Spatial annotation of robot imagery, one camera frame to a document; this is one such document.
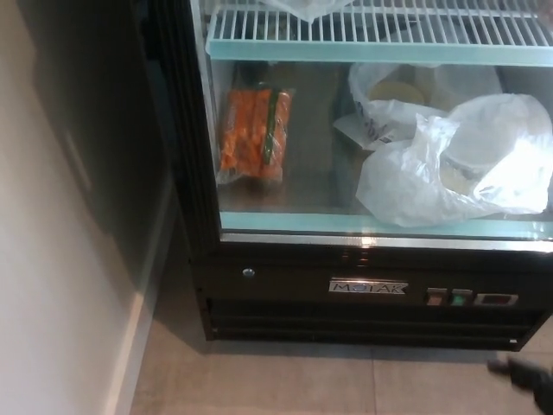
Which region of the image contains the glass refrigerator door black frame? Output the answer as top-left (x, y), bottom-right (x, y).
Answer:
top-left (188, 0), bottom-right (553, 255)

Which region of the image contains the silver Motak logo plate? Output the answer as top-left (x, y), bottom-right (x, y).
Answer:
top-left (328, 278), bottom-right (410, 298)

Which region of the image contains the bag of orange carrots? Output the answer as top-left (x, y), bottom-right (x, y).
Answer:
top-left (214, 80), bottom-right (298, 188)

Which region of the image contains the round container yellow lid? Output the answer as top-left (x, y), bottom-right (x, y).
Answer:
top-left (368, 79), bottom-right (428, 107)

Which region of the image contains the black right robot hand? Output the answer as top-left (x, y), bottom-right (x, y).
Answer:
top-left (486, 354), bottom-right (553, 415)

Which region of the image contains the white plastic bag with container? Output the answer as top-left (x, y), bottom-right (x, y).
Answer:
top-left (346, 61), bottom-right (505, 153)

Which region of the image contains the digital temperature display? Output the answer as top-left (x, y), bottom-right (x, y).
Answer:
top-left (472, 291), bottom-right (518, 309)

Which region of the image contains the white wire refrigerator shelf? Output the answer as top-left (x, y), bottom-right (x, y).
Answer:
top-left (205, 7), bottom-right (553, 69)

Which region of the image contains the large white plastic bag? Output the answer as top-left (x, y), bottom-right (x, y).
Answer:
top-left (355, 93), bottom-right (553, 229)

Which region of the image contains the white paper carton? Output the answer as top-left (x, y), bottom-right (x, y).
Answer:
top-left (332, 112), bottom-right (378, 151)

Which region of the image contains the clear plastic bag on shelf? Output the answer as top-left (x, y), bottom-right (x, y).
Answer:
top-left (262, 0), bottom-right (360, 23)

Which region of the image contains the black Motak display refrigerator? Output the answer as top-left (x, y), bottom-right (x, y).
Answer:
top-left (149, 0), bottom-right (553, 352)

